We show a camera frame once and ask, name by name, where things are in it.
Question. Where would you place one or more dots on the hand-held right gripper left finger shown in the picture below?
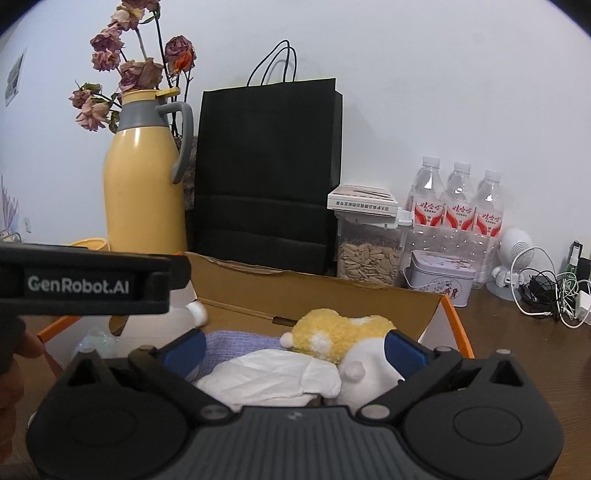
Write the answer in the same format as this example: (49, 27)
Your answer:
(184, 353)

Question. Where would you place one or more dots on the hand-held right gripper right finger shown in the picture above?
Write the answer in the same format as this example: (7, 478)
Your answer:
(406, 353)

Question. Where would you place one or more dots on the yellow white plush toy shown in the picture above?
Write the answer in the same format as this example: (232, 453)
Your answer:
(332, 334)

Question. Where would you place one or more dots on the cardboard box with orange edges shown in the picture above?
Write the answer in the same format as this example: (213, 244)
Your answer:
(323, 290)

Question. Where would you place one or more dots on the person's left hand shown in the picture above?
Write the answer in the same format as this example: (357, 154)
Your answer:
(28, 345)

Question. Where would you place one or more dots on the yellow cup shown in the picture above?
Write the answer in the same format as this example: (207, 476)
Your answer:
(90, 243)

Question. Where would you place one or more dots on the translucent white plastic bag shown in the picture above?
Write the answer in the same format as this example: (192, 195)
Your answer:
(152, 325)

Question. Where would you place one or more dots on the purple knitted cloth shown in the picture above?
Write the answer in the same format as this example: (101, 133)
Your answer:
(240, 346)

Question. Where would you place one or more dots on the clear round bottle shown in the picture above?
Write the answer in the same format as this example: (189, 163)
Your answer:
(92, 342)

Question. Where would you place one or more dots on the pale printed tin box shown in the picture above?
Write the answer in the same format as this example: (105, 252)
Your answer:
(438, 279)

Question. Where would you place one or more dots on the clear seed container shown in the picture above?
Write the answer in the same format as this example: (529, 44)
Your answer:
(369, 258)

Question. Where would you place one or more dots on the yellow thermos jug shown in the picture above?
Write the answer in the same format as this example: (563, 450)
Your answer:
(138, 184)

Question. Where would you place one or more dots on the white robot-shaped figure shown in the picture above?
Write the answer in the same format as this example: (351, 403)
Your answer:
(512, 249)

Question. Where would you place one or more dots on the black power adapter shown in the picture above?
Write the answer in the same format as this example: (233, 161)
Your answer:
(540, 286)

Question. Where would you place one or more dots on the clear water bottle red label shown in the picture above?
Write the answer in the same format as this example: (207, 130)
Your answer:
(488, 217)
(425, 203)
(459, 207)

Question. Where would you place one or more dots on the small white printed box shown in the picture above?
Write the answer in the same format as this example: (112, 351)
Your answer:
(362, 198)

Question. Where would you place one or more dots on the white charger plug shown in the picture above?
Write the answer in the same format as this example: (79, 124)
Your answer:
(582, 309)

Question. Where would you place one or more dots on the small green bottle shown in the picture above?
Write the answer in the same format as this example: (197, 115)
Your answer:
(575, 258)

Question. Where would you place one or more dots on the black paper bag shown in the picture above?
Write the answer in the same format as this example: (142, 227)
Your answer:
(263, 175)

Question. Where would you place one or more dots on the dried pink flower bouquet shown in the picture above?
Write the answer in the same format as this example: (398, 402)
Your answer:
(138, 74)

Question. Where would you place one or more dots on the wall picture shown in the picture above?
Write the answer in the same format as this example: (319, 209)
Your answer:
(14, 78)

